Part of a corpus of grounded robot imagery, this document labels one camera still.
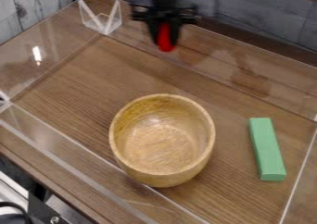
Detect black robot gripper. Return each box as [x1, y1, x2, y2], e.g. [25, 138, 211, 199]
[130, 0, 199, 45]

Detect red plush strawberry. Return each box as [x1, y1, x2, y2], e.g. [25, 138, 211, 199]
[158, 22, 175, 52]

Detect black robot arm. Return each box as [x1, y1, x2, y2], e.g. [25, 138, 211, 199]
[129, 0, 199, 52]

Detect wooden bowl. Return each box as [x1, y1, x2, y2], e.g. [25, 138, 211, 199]
[109, 93, 216, 188]

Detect clear acrylic tray walls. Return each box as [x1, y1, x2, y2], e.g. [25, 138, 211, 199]
[0, 0, 317, 224]

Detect green rectangular block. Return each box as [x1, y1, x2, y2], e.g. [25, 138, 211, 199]
[249, 118, 288, 181]

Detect clear acrylic corner bracket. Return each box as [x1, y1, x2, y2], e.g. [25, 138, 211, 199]
[78, 0, 124, 35]

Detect black clamp and cable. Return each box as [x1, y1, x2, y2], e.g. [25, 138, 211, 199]
[0, 171, 76, 224]

